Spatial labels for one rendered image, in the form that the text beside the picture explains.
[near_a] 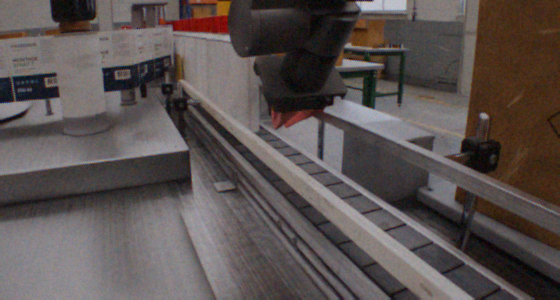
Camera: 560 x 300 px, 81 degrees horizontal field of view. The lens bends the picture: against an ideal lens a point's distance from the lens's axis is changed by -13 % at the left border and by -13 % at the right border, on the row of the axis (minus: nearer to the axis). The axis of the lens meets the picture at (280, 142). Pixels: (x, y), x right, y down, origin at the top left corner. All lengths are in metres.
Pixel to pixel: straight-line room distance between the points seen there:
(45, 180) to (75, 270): 0.21
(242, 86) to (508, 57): 0.39
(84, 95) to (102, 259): 0.37
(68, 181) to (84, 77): 0.21
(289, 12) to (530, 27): 0.25
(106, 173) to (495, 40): 0.55
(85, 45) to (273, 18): 0.46
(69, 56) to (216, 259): 0.46
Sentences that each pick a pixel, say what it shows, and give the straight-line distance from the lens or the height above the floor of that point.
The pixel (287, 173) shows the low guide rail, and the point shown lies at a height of 0.91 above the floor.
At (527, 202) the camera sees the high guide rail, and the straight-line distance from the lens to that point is 0.28.
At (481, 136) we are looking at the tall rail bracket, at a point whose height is 0.97.
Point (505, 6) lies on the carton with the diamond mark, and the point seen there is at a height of 1.10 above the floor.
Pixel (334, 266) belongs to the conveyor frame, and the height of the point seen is 0.87.
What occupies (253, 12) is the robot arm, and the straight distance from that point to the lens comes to 0.33.
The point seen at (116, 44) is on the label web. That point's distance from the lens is 0.95.
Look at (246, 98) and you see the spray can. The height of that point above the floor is 0.95.
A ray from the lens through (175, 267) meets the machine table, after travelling 0.41.
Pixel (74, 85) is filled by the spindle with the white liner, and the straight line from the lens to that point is 0.73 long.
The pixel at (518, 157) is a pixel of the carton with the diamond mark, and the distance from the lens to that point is 0.46.
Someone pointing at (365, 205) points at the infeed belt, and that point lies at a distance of 0.42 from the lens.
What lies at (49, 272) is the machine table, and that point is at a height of 0.83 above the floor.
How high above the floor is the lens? 1.07
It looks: 18 degrees down
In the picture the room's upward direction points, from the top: straight up
